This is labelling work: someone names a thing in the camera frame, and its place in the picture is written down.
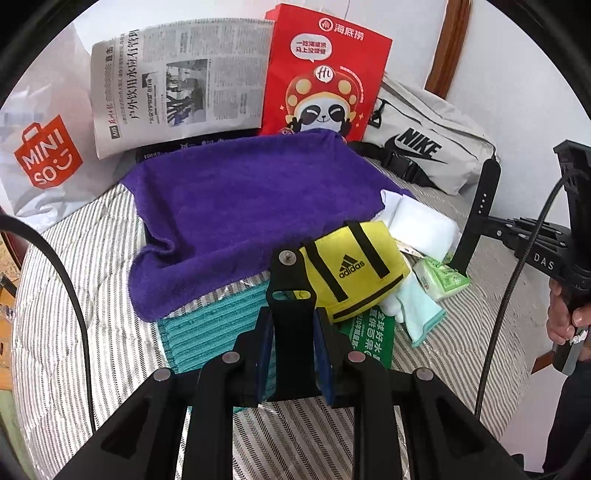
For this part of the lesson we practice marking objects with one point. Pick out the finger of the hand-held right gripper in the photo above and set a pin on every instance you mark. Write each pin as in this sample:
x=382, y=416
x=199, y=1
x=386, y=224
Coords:
x=503, y=223
x=510, y=241

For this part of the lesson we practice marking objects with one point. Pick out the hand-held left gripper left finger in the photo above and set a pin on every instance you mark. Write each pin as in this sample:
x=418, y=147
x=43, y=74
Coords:
x=264, y=355

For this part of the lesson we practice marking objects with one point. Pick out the grey waist bag black logo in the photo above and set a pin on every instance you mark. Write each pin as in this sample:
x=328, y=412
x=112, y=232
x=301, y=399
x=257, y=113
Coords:
x=415, y=120

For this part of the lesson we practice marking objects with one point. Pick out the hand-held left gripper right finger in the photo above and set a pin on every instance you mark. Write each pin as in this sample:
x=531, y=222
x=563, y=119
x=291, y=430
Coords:
x=323, y=357

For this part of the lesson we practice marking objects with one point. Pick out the wooden frame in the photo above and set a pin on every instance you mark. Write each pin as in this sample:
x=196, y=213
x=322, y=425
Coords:
x=450, y=46

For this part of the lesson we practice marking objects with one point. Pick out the newspaper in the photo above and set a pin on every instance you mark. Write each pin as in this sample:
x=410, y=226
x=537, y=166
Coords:
x=175, y=83

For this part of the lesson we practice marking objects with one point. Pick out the person's dark clothing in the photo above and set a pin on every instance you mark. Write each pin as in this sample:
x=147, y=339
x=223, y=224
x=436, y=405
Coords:
x=572, y=415

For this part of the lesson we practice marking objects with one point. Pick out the black box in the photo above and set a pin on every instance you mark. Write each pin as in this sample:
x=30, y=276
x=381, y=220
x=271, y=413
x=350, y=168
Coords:
x=194, y=144

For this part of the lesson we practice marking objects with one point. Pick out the purple towel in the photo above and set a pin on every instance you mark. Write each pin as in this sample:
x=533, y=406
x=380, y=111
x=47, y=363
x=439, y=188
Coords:
x=221, y=207

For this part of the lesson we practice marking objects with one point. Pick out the red panda paper bag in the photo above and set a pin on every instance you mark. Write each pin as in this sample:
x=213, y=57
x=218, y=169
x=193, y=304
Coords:
x=323, y=60

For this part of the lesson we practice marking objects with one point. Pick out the green tissue pack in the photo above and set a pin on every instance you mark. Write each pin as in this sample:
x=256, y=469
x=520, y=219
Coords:
x=438, y=279

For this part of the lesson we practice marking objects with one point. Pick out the striped bedsheet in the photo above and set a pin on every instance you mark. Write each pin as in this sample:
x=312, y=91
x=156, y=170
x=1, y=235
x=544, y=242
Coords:
x=92, y=286

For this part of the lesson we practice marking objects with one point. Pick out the white paper towel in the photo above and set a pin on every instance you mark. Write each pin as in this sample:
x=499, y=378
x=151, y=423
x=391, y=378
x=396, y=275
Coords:
x=392, y=203

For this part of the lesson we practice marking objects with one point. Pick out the teal striped cleaning cloth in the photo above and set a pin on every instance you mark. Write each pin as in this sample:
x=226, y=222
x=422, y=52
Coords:
x=207, y=327

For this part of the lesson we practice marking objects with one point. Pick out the light green cloth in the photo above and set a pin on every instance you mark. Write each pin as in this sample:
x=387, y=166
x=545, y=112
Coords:
x=422, y=314

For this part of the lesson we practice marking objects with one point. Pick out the white shopping bag red logo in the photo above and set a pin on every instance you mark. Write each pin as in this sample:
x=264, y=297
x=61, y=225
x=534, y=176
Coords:
x=41, y=138

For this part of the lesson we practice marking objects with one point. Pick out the small white cloth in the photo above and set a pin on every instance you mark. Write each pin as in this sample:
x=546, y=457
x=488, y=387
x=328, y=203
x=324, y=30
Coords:
x=396, y=308

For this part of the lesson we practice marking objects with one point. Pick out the white sponge block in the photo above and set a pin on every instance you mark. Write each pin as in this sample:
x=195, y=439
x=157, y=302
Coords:
x=429, y=235

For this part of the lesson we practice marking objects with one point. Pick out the person's right hand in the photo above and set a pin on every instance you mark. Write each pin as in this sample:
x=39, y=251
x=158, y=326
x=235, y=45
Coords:
x=561, y=318

